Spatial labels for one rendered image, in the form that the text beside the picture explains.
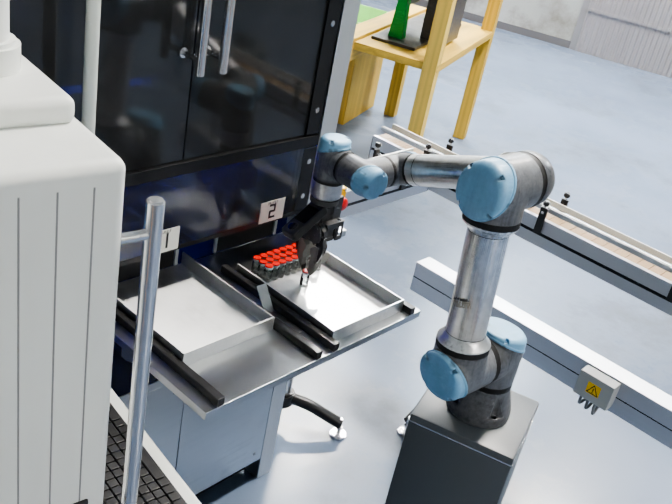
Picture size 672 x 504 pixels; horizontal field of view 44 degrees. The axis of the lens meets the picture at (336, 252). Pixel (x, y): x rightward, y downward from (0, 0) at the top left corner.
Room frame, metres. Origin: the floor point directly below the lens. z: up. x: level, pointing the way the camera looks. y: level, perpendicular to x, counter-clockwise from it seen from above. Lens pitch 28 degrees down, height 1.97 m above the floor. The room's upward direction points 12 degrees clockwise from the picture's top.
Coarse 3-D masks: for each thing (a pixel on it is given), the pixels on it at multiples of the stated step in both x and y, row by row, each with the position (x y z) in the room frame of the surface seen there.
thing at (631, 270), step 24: (384, 144) 2.85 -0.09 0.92; (408, 144) 2.87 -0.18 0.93; (432, 144) 2.83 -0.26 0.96; (528, 216) 2.47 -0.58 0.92; (552, 216) 2.49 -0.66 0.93; (576, 216) 2.47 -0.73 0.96; (528, 240) 2.45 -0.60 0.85; (552, 240) 2.40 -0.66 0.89; (576, 240) 2.36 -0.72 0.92; (600, 240) 2.38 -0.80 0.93; (624, 240) 2.36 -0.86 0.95; (576, 264) 2.34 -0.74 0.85; (600, 264) 2.30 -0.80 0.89; (624, 264) 2.26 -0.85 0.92; (648, 264) 2.28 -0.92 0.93; (624, 288) 2.24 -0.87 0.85; (648, 288) 2.20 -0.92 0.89
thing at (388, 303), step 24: (336, 264) 1.94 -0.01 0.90; (288, 288) 1.80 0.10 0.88; (312, 288) 1.82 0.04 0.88; (336, 288) 1.84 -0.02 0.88; (360, 288) 1.87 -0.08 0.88; (384, 288) 1.84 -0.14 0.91; (312, 312) 1.71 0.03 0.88; (336, 312) 1.73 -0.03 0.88; (360, 312) 1.75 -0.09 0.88; (384, 312) 1.74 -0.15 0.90; (336, 336) 1.61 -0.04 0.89
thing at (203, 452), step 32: (160, 384) 1.69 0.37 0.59; (160, 416) 1.70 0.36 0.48; (192, 416) 1.79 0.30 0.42; (224, 416) 1.88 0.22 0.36; (256, 416) 1.99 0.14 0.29; (160, 448) 1.71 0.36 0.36; (192, 448) 1.80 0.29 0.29; (224, 448) 1.90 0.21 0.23; (256, 448) 2.01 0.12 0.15; (192, 480) 1.81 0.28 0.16
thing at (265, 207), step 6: (282, 198) 1.95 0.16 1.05; (264, 204) 1.90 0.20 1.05; (270, 204) 1.92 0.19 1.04; (276, 204) 1.94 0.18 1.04; (282, 204) 1.96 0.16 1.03; (264, 210) 1.91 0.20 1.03; (276, 210) 1.94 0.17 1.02; (282, 210) 1.96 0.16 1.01; (264, 216) 1.91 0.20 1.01; (276, 216) 1.95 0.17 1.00; (258, 222) 1.90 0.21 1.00; (264, 222) 1.91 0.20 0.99
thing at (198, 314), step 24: (192, 264) 1.78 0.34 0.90; (120, 288) 1.64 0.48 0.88; (168, 288) 1.68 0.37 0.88; (192, 288) 1.70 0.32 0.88; (216, 288) 1.72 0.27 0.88; (168, 312) 1.58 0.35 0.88; (192, 312) 1.60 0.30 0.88; (216, 312) 1.62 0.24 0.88; (240, 312) 1.65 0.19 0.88; (264, 312) 1.62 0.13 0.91; (168, 336) 1.49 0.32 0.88; (192, 336) 1.51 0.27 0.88; (216, 336) 1.53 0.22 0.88; (240, 336) 1.52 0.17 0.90; (192, 360) 1.42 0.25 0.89
